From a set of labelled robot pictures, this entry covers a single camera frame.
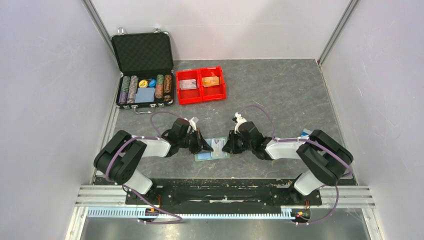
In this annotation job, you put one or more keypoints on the red bin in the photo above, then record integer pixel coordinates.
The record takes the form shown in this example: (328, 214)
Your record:
(188, 97)
(215, 93)

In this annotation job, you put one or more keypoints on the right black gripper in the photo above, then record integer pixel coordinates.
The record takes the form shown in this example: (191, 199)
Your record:
(230, 146)

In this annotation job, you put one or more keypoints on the blue playing card deck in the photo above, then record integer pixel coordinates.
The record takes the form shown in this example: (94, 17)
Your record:
(145, 95)

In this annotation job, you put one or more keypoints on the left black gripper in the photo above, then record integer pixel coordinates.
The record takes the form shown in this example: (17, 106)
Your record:
(200, 144)

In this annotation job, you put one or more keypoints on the right red bin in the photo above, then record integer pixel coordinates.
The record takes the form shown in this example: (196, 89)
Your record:
(215, 93)

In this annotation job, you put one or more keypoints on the aluminium frame rail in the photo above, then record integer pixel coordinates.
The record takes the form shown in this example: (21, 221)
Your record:
(109, 201)

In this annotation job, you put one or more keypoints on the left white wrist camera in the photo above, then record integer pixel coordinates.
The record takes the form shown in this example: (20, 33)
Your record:
(193, 123)

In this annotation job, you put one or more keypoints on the blue green card stack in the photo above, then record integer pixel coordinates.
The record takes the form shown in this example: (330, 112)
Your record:
(305, 133)

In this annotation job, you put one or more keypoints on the yellow dealer chip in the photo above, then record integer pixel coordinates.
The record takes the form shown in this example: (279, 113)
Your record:
(143, 83)

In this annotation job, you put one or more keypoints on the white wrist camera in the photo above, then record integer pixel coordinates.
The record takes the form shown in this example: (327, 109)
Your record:
(193, 123)
(238, 121)

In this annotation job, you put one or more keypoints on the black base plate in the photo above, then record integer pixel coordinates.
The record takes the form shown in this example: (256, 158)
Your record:
(227, 195)

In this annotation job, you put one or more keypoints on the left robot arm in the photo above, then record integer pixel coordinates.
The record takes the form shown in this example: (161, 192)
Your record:
(120, 157)

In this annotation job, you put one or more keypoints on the white gold VIP card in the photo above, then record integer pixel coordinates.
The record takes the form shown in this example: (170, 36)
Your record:
(217, 145)

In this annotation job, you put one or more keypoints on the black poker chip case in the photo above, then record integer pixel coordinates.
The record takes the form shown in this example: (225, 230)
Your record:
(144, 56)

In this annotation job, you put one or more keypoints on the orange card in bin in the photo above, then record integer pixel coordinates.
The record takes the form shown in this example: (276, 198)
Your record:
(210, 81)

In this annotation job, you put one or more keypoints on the green card holder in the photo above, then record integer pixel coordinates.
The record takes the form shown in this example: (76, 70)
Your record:
(205, 156)

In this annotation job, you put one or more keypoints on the white card in bin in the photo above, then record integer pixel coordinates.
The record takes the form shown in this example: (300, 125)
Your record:
(188, 84)

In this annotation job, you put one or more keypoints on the left red bin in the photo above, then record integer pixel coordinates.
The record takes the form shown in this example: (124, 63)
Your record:
(188, 97)

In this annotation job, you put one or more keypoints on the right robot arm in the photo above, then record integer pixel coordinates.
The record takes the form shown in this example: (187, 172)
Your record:
(327, 161)

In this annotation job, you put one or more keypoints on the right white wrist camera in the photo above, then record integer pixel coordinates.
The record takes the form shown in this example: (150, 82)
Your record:
(238, 121)

